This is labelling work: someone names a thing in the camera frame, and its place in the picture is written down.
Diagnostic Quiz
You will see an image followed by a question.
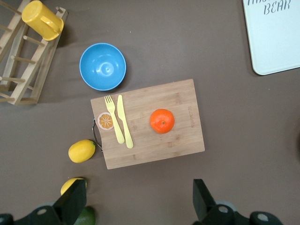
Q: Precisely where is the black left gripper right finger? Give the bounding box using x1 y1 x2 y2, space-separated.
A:
192 179 217 222

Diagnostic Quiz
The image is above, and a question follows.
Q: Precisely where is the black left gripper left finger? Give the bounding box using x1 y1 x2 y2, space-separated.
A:
52 179 87 223

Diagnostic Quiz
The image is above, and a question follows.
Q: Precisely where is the orange mandarin fruit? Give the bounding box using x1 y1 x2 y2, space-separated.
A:
150 108 175 135

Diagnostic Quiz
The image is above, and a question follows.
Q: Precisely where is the yellow lemon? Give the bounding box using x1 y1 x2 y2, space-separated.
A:
68 139 97 164
60 177 87 196

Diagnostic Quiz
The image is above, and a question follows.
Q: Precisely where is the green avocado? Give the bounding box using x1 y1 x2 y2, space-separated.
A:
74 206 96 225

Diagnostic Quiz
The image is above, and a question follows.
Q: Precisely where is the wooden cutting board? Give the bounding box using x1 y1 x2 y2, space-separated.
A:
90 79 206 170

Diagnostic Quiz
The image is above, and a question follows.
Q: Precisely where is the toy orange slice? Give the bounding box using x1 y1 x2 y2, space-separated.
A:
97 112 115 131

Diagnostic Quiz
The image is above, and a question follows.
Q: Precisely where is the yellow plastic fork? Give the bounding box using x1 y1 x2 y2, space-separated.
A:
104 95 126 144

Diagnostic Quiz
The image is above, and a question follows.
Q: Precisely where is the yellow plastic knife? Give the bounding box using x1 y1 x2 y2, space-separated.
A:
117 94 134 149

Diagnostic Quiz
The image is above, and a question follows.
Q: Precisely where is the blue bowl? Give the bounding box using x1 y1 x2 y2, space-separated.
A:
79 42 128 91

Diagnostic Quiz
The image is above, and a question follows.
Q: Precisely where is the wooden drying rack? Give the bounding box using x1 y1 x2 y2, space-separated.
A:
0 0 69 105

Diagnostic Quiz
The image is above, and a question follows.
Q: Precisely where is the cream tray with bear print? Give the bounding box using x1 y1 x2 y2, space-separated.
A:
242 0 300 76

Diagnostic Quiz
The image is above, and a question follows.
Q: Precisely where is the yellow mug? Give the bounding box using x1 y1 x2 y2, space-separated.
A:
21 0 64 42

